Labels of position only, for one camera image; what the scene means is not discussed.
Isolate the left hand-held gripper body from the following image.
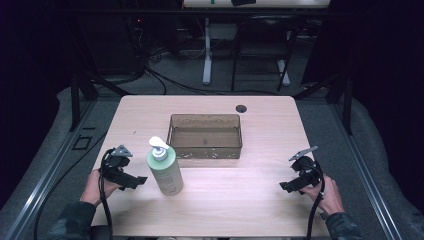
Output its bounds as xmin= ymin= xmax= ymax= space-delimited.
xmin=99 ymin=144 xmax=134 ymax=184

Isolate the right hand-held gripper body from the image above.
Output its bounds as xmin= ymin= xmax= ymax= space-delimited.
xmin=288 ymin=145 xmax=324 ymax=188

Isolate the person's left hand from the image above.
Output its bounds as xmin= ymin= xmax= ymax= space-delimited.
xmin=80 ymin=168 xmax=122 ymax=207

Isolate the person's right hand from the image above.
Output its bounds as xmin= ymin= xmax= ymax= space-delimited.
xmin=299 ymin=174 xmax=345 ymax=217

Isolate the green pump bottle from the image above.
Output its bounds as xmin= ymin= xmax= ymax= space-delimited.
xmin=146 ymin=135 xmax=185 ymax=197

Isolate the black floor plate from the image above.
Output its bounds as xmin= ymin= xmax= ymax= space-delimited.
xmin=71 ymin=134 xmax=93 ymax=152

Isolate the black metal stand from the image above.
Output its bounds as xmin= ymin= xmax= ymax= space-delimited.
xmin=67 ymin=64 xmax=133 ymax=133
xmin=292 ymin=70 xmax=354 ymax=136

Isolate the clear brown plastic bin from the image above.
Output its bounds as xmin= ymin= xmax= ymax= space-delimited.
xmin=166 ymin=113 xmax=244 ymax=160

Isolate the dark cabinet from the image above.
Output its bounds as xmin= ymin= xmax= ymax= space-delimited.
xmin=74 ymin=13 xmax=146 ymax=75

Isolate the black chair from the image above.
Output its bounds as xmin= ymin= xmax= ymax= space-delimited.
xmin=230 ymin=14 xmax=303 ymax=93

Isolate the white desk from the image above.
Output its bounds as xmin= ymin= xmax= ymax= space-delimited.
xmin=182 ymin=0 xmax=332 ymax=86

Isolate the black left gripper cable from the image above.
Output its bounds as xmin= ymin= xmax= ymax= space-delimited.
xmin=97 ymin=148 xmax=114 ymax=240

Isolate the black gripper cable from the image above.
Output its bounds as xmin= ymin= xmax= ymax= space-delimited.
xmin=97 ymin=148 xmax=114 ymax=240
xmin=305 ymin=160 xmax=326 ymax=240

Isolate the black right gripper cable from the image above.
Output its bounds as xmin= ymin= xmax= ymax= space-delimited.
xmin=305 ymin=160 xmax=326 ymax=240

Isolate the aluminium floor rail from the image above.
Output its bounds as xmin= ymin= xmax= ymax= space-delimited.
xmin=0 ymin=99 xmax=98 ymax=240
xmin=328 ymin=101 xmax=405 ymax=240

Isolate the black floor cable bundle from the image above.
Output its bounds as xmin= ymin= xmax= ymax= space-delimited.
xmin=131 ymin=19 xmax=279 ymax=97

